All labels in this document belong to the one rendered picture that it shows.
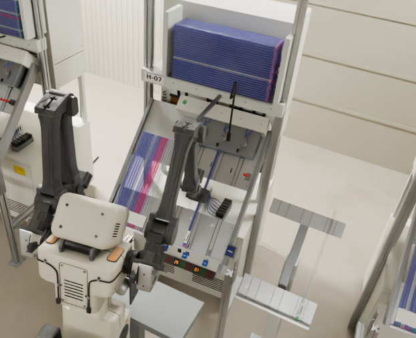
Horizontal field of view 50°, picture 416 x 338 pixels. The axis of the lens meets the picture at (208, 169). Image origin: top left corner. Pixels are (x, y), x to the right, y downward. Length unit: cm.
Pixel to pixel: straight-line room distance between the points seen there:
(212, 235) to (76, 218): 91
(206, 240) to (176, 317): 39
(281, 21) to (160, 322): 149
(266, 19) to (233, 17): 17
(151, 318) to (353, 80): 294
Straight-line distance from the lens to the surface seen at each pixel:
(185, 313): 215
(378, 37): 415
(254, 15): 225
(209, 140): 226
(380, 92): 429
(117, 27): 526
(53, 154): 161
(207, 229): 223
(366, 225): 382
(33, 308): 300
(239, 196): 275
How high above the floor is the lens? 233
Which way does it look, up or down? 36 degrees down
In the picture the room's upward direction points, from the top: 6 degrees clockwise
